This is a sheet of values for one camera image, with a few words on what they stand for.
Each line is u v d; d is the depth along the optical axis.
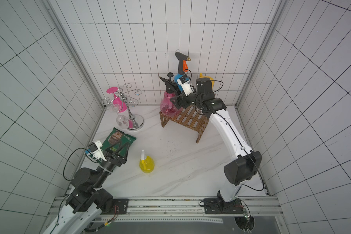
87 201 0.52
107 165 0.58
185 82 0.62
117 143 0.67
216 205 0.73
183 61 0.76
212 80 0.54
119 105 0.81
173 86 0.75
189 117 0.95
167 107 0.88
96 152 0.56
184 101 0.64
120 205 0.73
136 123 1.07
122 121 0.92
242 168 0.43
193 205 0.75
